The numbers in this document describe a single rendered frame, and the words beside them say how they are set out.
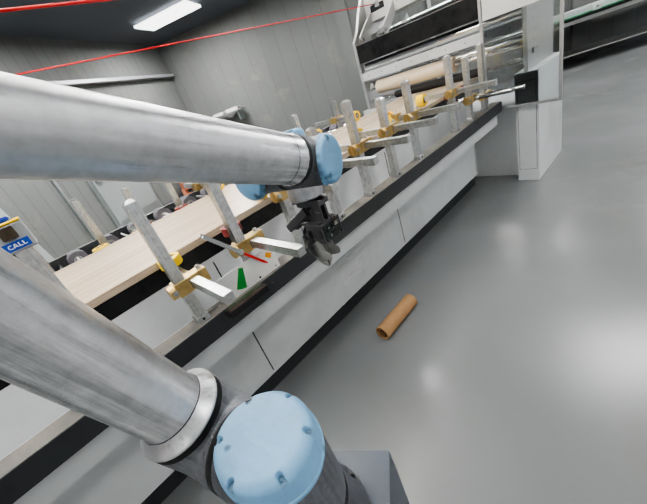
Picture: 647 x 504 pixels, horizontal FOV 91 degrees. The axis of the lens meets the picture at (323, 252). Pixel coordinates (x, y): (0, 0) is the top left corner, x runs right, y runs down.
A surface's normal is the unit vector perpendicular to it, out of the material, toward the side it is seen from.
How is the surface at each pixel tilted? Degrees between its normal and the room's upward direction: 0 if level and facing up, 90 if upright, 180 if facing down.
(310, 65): 90
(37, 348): 93
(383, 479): 0
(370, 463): 0
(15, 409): 90
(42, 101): 72
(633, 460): 0
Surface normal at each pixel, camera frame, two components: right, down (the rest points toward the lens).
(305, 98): -0.16, 0.51
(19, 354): 0.51, 0.37
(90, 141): 0.80, 0.33
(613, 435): -0.31, -0.84
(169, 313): 0.68, 0.13
